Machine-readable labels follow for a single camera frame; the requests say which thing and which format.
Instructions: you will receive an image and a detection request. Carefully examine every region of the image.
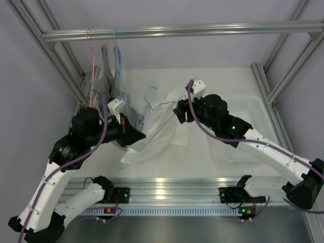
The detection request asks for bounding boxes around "pink hanger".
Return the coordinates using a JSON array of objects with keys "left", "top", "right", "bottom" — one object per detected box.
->
[{"left": 85, "top": 27, "right": 102, "bottom": 107}]

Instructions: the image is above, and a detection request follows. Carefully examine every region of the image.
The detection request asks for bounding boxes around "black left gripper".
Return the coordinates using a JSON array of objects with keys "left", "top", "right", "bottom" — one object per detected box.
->
[{"left": 86, "top": 112, "right": 146, "bottom": 148}]

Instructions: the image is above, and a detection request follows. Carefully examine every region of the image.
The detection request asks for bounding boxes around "white plastic basket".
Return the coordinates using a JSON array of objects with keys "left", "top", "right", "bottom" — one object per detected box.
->
[{"left": 207, "top": 97, "right": 291, "bottom": 165}]

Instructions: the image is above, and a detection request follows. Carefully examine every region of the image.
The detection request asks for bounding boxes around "aluminium frame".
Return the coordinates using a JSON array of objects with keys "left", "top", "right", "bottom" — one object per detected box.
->
[{"left": 5, "top": 0, "right": 324, "bottom": 243}]

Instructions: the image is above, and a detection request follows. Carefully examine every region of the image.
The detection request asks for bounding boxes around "white tank top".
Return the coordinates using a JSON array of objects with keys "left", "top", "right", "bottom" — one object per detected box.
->
[{"left": 120, "top": 86, "right": 195, "bottom": 165}]

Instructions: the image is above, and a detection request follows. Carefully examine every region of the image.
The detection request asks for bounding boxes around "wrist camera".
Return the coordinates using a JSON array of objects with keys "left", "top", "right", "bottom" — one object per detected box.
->
[
  {"left": 107, "top": 98, "right": 127, "bottom": 123},
  {"left": 186, "top": 78, "right": 206, "bottom": 100}
]

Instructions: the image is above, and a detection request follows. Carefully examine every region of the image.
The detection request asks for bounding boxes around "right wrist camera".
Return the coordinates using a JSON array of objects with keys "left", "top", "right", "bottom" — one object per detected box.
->
[{"left": 186, "top": 78, "right": 206, "bottom": 100}]

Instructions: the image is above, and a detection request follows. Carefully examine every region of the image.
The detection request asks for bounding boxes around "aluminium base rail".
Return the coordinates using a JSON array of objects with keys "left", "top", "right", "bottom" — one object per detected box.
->
[{"left": 58, "top": 177, "right": 287, "bottom": 205}]

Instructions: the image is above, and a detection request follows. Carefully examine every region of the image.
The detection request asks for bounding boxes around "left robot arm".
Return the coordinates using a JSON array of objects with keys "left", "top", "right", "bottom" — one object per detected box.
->
[{"left": 8, "top": 107, "right": 146, "bottom": 242}]

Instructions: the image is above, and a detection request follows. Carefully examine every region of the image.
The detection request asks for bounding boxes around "grey tank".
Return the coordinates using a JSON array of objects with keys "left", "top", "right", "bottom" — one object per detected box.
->
[
  {"left": 89, "top": 43, "right": 114, "bottom": 107},
  {"left": 110, "top": 46, "right": 144, "bottom": 130}
]

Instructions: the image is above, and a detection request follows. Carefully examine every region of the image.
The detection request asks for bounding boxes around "blue hanger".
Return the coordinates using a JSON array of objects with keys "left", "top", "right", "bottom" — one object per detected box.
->
[
  {"left": 118, "top": 87, "right": 188, "bottom": 170},
  {"left": 113, "top": 28, "right": 129, "bottom": 108}
]

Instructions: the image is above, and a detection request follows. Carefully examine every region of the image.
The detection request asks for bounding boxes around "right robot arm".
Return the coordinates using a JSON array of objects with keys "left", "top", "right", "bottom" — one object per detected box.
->
[{"left": 173, "top": 94, "right": 323, "bottom": 211}]

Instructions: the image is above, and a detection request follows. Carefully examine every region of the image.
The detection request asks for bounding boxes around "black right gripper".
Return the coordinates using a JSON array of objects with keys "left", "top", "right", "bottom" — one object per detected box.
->
[{"left": 174, "top": 92, "right": 219, "bottom": 132}]

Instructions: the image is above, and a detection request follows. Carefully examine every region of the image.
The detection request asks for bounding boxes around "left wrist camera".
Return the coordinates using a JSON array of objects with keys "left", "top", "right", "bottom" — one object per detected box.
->
[{"left": 107, "top": 98, "right": 127, "bottom": 123}]

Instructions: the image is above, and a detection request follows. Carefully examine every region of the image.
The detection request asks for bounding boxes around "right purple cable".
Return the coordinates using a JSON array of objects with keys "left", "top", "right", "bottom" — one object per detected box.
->
[{"left": 186, "top": 79, "right": 324, "bottom": 216}]

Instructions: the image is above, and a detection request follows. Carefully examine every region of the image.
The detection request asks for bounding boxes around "white cable duct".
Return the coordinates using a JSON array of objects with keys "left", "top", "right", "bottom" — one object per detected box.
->
[{"left": 80, "top": 205, "right": 244, "bottom": 216}]

